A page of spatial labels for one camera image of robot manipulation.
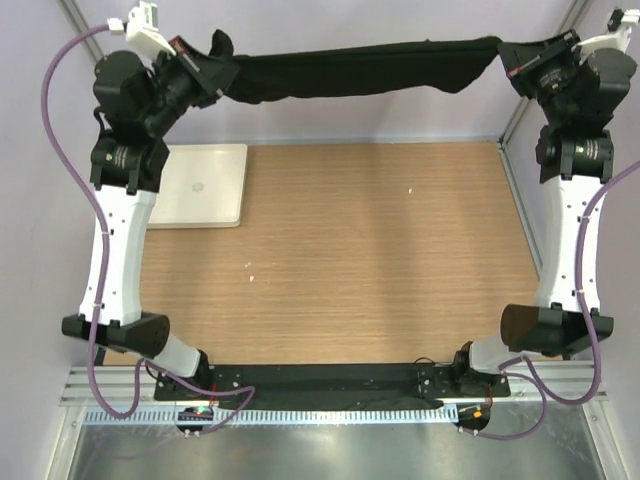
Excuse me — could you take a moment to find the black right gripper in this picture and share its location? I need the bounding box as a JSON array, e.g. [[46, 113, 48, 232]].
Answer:
[[496, 32, 584, 124]]

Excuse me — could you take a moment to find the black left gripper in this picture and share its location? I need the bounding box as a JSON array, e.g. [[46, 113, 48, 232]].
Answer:
[[148, 39, 244, 135]]

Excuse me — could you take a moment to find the black tank top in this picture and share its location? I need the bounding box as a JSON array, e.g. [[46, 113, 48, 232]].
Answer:
[[210, 30, 502, 105]]

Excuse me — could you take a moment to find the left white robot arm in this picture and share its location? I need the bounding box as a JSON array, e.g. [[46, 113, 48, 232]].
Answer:
[[61, 36, 239, 400]]

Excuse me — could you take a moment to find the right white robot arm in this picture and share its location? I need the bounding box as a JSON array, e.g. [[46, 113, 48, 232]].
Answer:
[[450, 23, 637, 396]]

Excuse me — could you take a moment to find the white plastic tray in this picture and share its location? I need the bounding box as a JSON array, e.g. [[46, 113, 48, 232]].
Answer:
[[149, 144, 248, 229]]

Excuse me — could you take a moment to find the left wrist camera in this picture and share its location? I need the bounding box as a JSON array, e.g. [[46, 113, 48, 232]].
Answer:
[[107, 1, 176, 60]]

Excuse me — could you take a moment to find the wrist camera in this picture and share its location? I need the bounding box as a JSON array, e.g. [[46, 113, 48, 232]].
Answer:
[[579, 7, 639, 55], [107, 1, 176, 60]]

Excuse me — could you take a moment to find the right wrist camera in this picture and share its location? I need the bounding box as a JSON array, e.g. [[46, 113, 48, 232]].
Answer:
[[579, 7, 639, 55]]

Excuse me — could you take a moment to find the left aluminium frame post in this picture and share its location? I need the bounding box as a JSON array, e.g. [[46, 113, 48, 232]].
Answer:
[[57, 0, 104, 64]]

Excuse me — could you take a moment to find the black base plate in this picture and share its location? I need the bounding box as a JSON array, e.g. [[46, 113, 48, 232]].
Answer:
[[152, 362, 511, 406]]

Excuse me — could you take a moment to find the aluminium rail front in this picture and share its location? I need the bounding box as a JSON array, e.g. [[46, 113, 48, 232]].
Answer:
[[59, 360, 593, 409]]

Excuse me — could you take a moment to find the slotted cable duct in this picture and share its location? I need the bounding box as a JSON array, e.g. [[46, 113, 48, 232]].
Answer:
[[83, 404, 458, 426]]

